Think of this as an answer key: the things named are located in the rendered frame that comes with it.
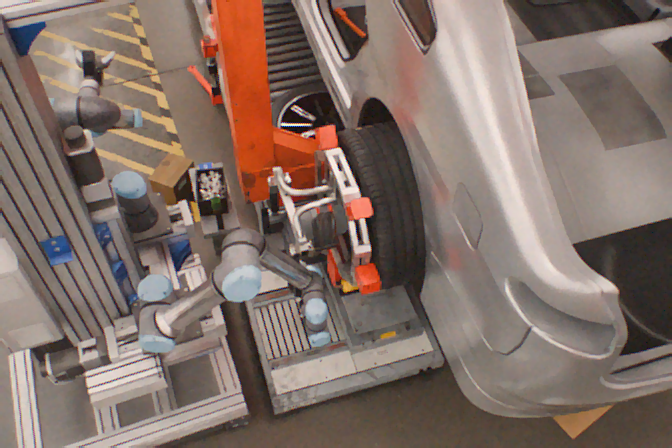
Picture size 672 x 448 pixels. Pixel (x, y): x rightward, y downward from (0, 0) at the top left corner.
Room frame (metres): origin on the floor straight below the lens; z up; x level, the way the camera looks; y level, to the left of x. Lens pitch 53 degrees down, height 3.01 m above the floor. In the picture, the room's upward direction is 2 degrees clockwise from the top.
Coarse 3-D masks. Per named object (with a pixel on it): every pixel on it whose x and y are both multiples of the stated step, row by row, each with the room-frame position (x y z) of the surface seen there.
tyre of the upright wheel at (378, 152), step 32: (384, 128) 1.88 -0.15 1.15; (352, 160) 1.73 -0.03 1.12; (384, 160) 1.69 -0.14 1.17; (384, 192) 1.57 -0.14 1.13; (416, 192) 1.58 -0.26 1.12; (384, 224) 1.47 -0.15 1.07; (416, 224) 1.50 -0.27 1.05; (384, 256) 1.41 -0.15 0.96; (416, 256) 1.44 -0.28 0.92; (384, 288) 1.42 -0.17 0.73
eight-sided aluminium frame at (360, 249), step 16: (320, 160) 1.89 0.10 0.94; (336, 160) 1.75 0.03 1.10; (320, 176) 1.89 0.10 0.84; (336, 176) 1.65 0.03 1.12; (352, 176) 1.65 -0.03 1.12; (352, 192) 1.58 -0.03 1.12; (352, 224) 1.49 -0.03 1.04; (352, 240) 1.45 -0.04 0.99; (336, 256) 1.64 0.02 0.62; (352, 256) 1.44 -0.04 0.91; (368, 256) 1.43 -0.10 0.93; (352, 272) 1.43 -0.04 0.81
